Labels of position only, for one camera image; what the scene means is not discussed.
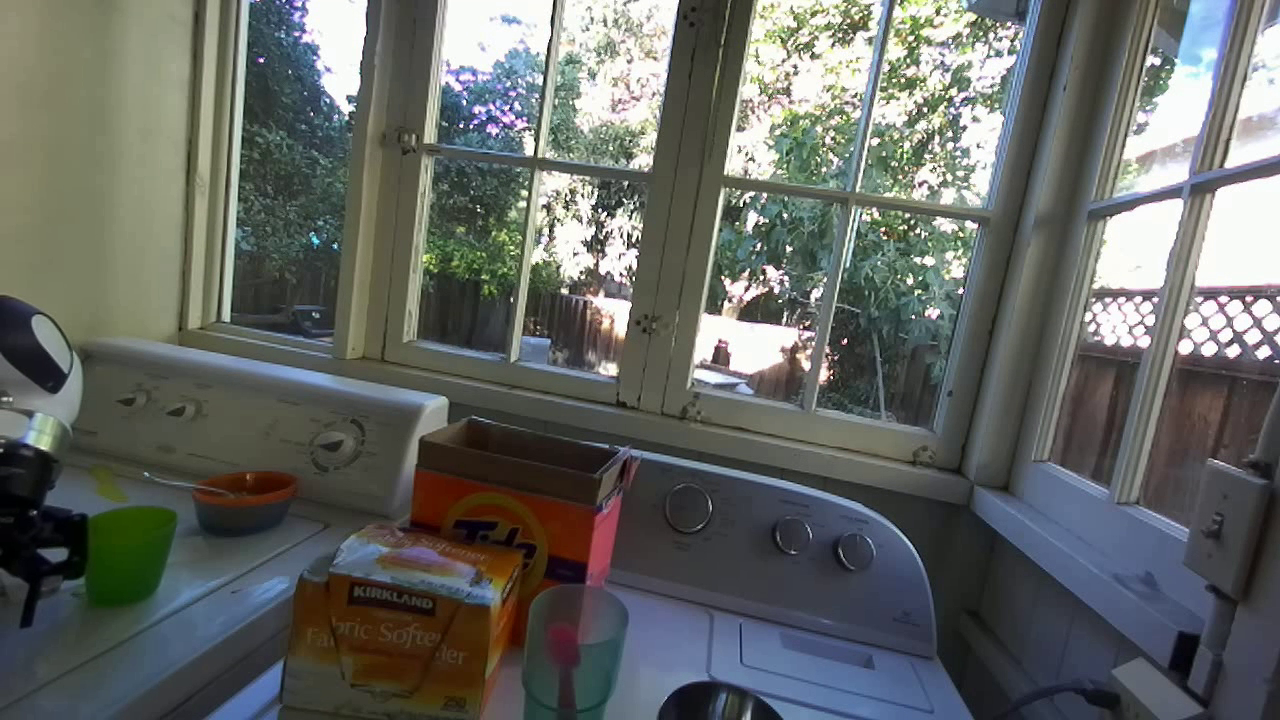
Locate translucent teal plastic cup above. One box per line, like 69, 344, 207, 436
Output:
515, 582, 632, 720

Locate green plastic cup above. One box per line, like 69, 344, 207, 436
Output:
82, 502, 181, 614

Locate white framed window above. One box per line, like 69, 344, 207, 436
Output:
184, 0, 406, 356
664, 0, 1055, 466
374, 0, 713, 414
1011, 0, 1280, 535

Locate round silver dryer knob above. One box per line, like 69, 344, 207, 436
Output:
830, 529, 879, 576
769, 512, 818, 560
661, 481, 716, 541

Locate orange Tide detergent box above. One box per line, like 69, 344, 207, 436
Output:
408, 414, 641, 594

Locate pink plastic spoon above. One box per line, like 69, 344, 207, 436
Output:
544, 617, 587, 716

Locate round washer dial knob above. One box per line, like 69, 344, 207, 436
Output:
310, 418, 374, 478

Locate green leafy trees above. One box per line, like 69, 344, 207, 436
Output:
234, 0, 1031, 418

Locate shiny metal bowl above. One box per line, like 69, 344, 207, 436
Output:
657, 676, 788, 720

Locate white dryer lint hatch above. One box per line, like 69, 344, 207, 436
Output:
707, 614, 938, 716

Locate yellow Kirkland box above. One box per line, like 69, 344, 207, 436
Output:
276, 515, 534, 720

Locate white washing machine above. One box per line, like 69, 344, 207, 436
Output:
0, 332, 451, 720

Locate orange bowl with grey outside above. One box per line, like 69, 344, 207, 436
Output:
189, 469, 305, 541

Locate brown wooden lattice fence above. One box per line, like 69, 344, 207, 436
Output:
1051, 283, 1280, 524

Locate white power plug box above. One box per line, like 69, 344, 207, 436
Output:
1104, 652, 1214, 720

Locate white wall switch plate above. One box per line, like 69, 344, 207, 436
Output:
1180, 457, 1278, 603

